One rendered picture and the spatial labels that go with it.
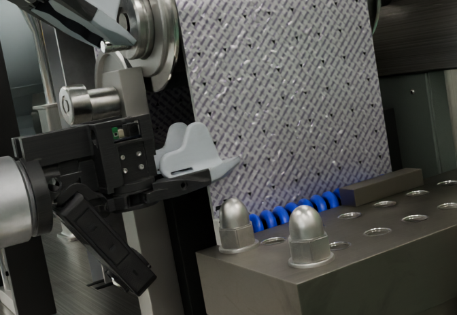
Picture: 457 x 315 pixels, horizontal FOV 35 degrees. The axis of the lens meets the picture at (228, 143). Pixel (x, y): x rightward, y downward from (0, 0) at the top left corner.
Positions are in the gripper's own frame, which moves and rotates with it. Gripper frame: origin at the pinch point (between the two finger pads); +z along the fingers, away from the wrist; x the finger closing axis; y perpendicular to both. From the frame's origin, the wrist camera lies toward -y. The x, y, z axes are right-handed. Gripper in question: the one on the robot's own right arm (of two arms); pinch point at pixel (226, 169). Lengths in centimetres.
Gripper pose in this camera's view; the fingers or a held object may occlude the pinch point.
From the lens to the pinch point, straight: 71.5
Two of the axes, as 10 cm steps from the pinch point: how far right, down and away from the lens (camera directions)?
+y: -1.7, -9.8, -1.1
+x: -5.0, -0.1, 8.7
